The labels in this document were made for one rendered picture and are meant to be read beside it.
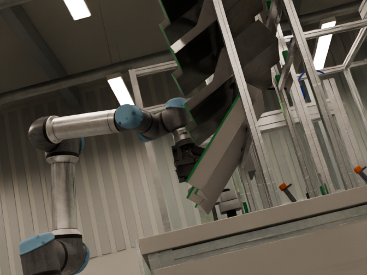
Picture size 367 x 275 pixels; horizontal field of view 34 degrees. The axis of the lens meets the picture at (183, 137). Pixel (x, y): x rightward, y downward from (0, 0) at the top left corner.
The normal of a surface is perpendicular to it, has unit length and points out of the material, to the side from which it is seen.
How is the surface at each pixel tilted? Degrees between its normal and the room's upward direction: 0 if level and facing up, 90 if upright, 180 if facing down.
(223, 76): 90
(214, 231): 90
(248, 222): 90
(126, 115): 90
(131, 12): 180
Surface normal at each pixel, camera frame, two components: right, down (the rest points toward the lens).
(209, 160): -0.18, -0.29
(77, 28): 0.23, 0.91
